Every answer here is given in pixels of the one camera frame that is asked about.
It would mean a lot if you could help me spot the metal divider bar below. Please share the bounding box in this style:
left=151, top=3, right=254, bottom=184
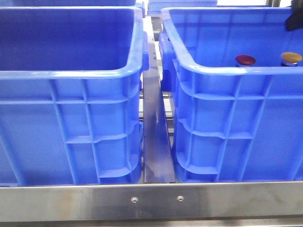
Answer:
left=143, top=35, right=177, bottom=184

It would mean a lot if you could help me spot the left blue plastic bin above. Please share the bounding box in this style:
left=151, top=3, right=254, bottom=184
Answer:
left=0, top=7, right=149, bottom=187

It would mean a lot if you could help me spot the left rail screw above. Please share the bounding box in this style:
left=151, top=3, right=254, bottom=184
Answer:
left=131, top=197, right=138, bottom=203

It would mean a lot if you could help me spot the right rail screw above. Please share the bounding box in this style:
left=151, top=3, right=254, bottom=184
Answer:
left=177, top=195, right=184, bottom=202

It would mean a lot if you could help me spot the red mushroom push button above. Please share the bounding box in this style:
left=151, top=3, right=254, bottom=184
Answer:
left=235, top=54, right=256, bottom=67

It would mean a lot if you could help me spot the rear left blue bin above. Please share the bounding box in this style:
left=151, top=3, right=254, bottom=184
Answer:
left=0, top=0, right=145, bottom=12

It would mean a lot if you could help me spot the rear right blue bin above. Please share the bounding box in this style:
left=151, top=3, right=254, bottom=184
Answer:
left=147, top=0, right=217, bottom=15

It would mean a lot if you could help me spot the right blue plastic bin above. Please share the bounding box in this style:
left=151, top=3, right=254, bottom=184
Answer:
left=161, top=7, right=303, bottom=183

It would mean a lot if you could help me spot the rail screw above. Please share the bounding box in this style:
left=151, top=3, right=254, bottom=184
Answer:
left=131, top=197, right=138, bottom=203
left=177, top=195, right=184, bottom=202

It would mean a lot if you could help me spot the blue plastic bin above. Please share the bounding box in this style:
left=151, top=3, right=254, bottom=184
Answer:
left=161, top=7, right=303, bottom=183
left=0, top=7, right=149, bottom=187

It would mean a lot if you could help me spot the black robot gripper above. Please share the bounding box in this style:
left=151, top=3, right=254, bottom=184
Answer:
left=285, top=0, right=303, bottom=31

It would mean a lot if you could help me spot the stainless steel front rail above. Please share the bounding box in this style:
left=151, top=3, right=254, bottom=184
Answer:
left=0, top=182, right=303, bottom=222

